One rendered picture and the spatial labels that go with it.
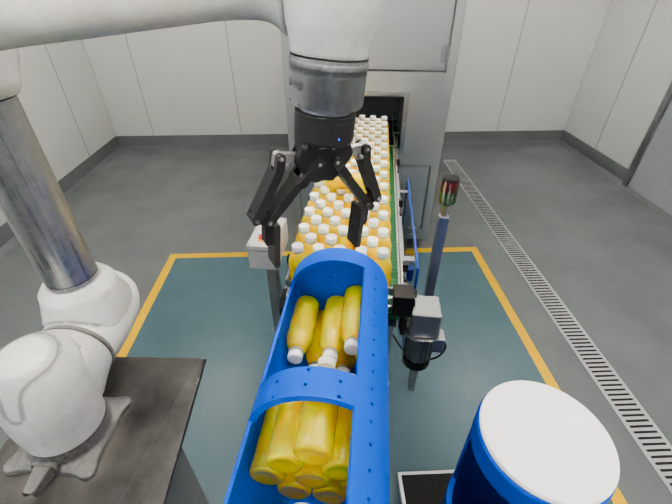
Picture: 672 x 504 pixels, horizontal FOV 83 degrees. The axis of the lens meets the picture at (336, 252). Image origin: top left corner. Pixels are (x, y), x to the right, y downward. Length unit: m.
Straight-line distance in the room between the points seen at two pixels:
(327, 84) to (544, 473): 0.84
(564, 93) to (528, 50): 0.80
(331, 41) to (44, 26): 0.30
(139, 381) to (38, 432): 0.27
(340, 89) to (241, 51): 4.74
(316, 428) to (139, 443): 0.44
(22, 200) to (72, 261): 0.15
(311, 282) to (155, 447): 0.56
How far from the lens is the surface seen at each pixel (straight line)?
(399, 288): 1.29
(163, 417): 1.04
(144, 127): 5.76
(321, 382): 0.74
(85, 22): 0.55
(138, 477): 0.99
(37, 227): 0.88
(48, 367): 0.87
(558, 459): 1.00
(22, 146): 0.83
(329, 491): 0.87
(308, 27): 0.43
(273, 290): 1.54
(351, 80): 0.45
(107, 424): 1.03
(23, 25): 0.55
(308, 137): 0.47
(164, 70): 5.45
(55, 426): 0.93
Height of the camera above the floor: 1.84
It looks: 36 degrees down
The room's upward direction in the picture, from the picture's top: straight up
